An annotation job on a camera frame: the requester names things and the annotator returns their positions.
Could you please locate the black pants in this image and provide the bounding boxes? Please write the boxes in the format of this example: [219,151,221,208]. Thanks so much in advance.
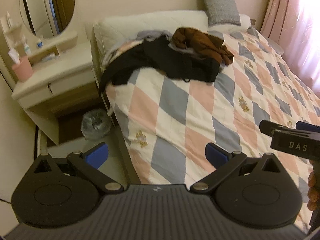
[99,36,220,94]

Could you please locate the right hand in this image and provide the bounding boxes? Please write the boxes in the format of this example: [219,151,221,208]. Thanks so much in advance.
[307,172,319,211]

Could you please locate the waste bin with plastic bag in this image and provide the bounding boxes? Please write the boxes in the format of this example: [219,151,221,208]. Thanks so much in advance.
[81,108,112,141]

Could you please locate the checkered pastel bed quilt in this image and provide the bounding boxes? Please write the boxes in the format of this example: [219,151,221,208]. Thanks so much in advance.
[101,26,320,230]

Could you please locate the cream dressing table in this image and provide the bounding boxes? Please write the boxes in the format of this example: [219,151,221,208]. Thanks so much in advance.
[12,13,99,145]

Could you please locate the pink curtain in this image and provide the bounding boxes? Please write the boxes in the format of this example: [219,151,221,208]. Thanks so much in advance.
[261,0,319,95]

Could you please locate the pink cup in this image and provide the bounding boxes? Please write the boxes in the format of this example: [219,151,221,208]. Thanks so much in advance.
[12,56,33,82]

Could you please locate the brown garment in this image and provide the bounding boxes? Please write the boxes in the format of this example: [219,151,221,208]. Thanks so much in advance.
[171,27,234,66]

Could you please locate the white tube bottle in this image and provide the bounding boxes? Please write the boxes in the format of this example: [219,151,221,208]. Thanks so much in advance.
[23,41,31,56]

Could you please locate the blue-capped bottle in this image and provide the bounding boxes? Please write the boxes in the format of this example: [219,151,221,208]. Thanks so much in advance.
[36,38,43,49]

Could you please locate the grey knit cushion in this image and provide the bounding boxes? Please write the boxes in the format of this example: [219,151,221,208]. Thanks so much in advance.
[203,0,241,27]

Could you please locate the grey garment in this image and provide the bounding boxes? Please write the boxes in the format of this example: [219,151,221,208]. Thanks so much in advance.
[136,30,172,41]

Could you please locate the round vanity mirror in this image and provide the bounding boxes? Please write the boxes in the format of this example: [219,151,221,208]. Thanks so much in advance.
[20,0,75,39]

